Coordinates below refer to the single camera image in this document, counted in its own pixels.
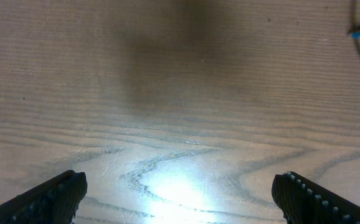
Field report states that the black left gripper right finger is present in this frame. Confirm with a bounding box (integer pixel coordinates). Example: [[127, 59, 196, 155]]
[[271, 171, 360, 224]]

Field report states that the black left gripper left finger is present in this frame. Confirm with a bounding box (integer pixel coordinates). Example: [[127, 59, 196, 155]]
[[0, 170, 88, 224]]

